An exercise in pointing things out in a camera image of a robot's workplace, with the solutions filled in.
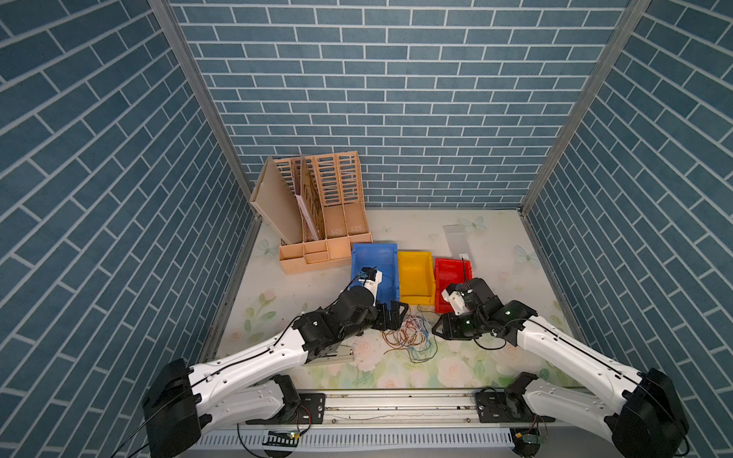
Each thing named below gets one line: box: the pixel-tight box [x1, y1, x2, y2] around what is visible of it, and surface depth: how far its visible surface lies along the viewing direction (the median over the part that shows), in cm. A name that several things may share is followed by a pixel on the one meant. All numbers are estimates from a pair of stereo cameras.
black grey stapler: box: [301, 339, 355, 366], surface depth 55 cm
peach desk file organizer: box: [272, 150, 374, 274], surface depth 104 cm
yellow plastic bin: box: [397, 250, 437, 307], surface depth 99 cm
